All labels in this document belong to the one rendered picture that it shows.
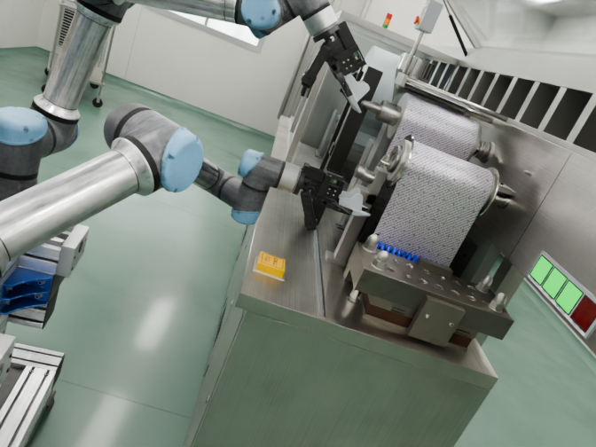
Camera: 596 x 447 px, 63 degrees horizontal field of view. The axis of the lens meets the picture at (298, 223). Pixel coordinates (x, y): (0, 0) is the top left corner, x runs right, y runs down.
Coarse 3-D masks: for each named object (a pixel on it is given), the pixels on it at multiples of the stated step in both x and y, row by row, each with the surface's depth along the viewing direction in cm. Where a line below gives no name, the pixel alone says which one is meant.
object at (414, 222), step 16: (400, 192) 127; (416, 192) 127; (400, 208) 128; (416, 208) 128; (432, 208) 128; (448, 208) 128; (464, 208) 128; (384, 224) 130; (400, 224) 130; (416, 224) 130; (432, 224) 130; (448, 224) 130; (464, 224) 130; (384, 240) 132; (400, 240) 132; (416, 240) 132; (432, 240) 132; (448, 240) 132; (432, 256) 134; (448, 256) 134
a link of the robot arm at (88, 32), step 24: (72, 24) 117; (96, 24) 117; (72, 48) 118; (96, 48) 120; (72, 72) 120; (48, 96) 123; (72, 96) 124; (48, 120) 123; (72, 120) 127; (72, 144) 134
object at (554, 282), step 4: (552, 272) 105; (556, 272) 103; (560, 272) 102; (552, 276) 104; (556, 276) 103; (560, 276) 102; (548, 280) 105; (552, 280) 104; (556, 280) 102; (560, 280) 101; (564, 280) 100; (544, 284) 106; (548, 284) 104; (552, 284) 103; (556, 284) 102; (560, 284) 101; (548, 288) 104; (552, 288) 103; (556, 288) 102; (560, 288) 101; (548, 292) 104; (552, 292) 102; (556, 292) 101; (552, 296) 102
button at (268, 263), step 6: (258, 258) 124; (264, 258) 123; (270, 258) 124; (276, 258) 125; (258, 264) 120; (264, 264) 120; (270, 264) 121; (276, 264) 122; (282, 264) 123; (258, 270) 121; (264, 270) 120; (270, 270) 120; (276, 270) 120; (282, 270) 121; (276, 276) 121; (282, 276) 121
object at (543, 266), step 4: (540, 260) 110; (544, 260) 109; (540, 264) 109; (544, 264) 108; (548, 264) 107; (536, 268) 110; (540, 268) 109; (544, 268) 108; (548, 268) 106; (532, 272) 111; (536, 272) 110; (540, 272) 108; (544, 272) 107; (532, 276) 111; (536, 276) 109; (540, 276) 108; (544, 276) 107; (540, 280) 107; (540, 284) 107
